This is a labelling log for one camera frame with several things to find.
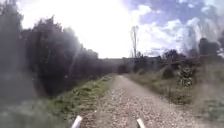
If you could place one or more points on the tall bare tree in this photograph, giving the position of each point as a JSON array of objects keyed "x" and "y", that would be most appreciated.
[{"x": 134, "y": 40}]

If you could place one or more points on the row of dark trees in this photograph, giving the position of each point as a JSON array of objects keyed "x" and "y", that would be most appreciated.
[{"x": 50, "y": 60}]

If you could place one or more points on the robot's own part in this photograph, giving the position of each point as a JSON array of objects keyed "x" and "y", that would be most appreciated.
[
  {"x": 77, "y": 122},
  {"x": 141, "y": 123}
]

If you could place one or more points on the dry grass verge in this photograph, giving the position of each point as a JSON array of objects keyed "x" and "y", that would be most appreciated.
[{"x": 166, "y": 86}]

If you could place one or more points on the grey gravel path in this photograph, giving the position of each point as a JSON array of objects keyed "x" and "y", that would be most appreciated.
[{"x": 128, "y": 100}]

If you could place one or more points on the grass verge with weeds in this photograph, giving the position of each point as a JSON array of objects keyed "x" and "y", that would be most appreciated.
[{"x": 78, "y": 98}]

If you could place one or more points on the dark bushes and trees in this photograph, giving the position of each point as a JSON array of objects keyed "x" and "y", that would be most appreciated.
[{"x": 186, "y": 58}]

